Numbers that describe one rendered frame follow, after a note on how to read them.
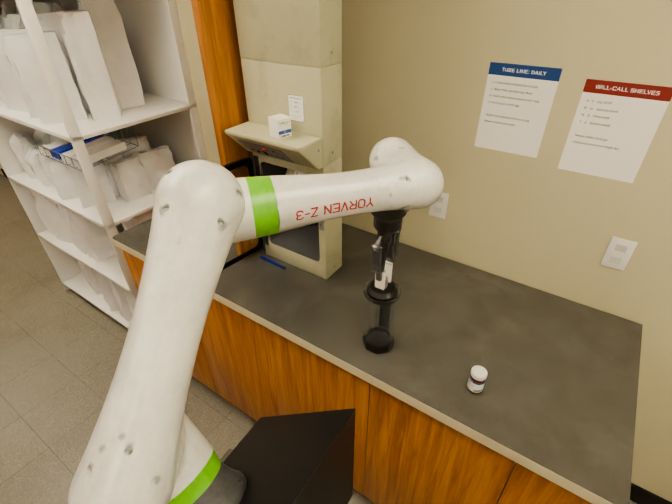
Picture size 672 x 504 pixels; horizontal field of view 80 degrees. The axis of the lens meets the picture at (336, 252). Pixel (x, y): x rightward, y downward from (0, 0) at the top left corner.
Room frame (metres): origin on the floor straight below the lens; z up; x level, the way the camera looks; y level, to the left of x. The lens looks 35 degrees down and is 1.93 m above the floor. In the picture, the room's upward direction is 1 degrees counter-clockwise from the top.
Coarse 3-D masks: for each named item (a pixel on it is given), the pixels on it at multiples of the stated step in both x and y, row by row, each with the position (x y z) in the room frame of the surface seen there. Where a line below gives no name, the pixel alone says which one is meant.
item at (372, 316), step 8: (368, 296) 0.87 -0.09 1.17; (368, 304) 0.88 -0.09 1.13; (376, 304) 0.86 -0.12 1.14; (392, 304) 0.87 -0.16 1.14; (368, 312) 0.88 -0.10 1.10; (376, 312) 0.86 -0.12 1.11; (384, 312) 0.86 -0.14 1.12; (392, 312) 0.87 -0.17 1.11; (368, 320) 0.88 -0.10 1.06; (376, 320) 0.86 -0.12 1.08; (384, 320) 0.86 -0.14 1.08; (392, 320) 0.87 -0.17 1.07; (368, 328) 0.88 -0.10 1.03; (376, 328) 0.86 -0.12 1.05; (384, 328) 0.86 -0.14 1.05; (392, 328) 0.88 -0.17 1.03; (368, 336) 0.88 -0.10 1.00; (376, 336) 0.86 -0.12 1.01; (384, 336) 0.86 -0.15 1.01; (392, 336) 0.88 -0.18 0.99; (376, 344) 0.86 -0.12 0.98; (384, 344) 0.86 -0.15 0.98
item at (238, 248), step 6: (234, 162) 1.34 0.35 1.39; (240, 168) 1.35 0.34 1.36; (246, 168) 1.37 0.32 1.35; (234, 174) 1.33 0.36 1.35; (240, 174) 1.35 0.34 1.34; (246, 174) 1.37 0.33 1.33; (246, 240) 1.33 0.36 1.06; (252, 240) 1.36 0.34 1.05; (234, 246) 1.29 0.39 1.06; (240, 246) 1.31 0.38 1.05; (246, 246) 1.33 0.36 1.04; (252, 246) 1.35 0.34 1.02; (234, 252) 1.29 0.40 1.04; (240, 252) 1.31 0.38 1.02; (228, 258) 1.26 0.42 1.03
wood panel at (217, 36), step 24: (192, 0) 1.38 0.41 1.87; (216, 0) 1.43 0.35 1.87; (216, 24) 1.42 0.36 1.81; (216, 48) 1.40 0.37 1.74; (216, 72) 1.39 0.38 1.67; (240, 72) 1.48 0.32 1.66; (216, 96) 1.38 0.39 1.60; (240, 96) 1.46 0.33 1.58; (216, 120) 1.37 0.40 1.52; (240, 120) 1.45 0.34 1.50
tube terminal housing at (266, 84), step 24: (264, 72) 1.36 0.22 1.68; (288, 72) 1.30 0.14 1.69; (312, 72) 1.25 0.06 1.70; (336, 72) 1.30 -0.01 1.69; (264, 96) 1.36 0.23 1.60; (312, 96) 1.25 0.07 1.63; (336, 96) 1.30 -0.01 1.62; (264, 120) 1.37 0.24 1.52; (312, 120) 1.26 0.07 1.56; (336, 120) 1.30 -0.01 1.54; (336, 144) 1.30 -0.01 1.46; (288, 168) 1.32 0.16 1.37; (312, 168) 1.26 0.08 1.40; (336, 168) 1.30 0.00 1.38; (336, 240) 1.29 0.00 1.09; (312, 264) 1.27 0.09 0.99; (336, 264) 1.29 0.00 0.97
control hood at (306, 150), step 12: (228, 132) 1.31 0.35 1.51; (240, 132) 1.29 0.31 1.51; (252, 132) 1.29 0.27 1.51; (264, 132) 1.29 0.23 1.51; (240, 144) 1.36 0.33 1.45; (264, 144) 1.23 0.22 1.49; (276, 144) 1.19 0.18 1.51; (288, 144) 1.18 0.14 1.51; (300, 144) 1.18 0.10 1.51; (312, 144) 1.19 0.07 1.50; (288, 156) 1.23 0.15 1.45; (300, 156) 1.17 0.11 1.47; (312, 156) 1.19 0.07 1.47
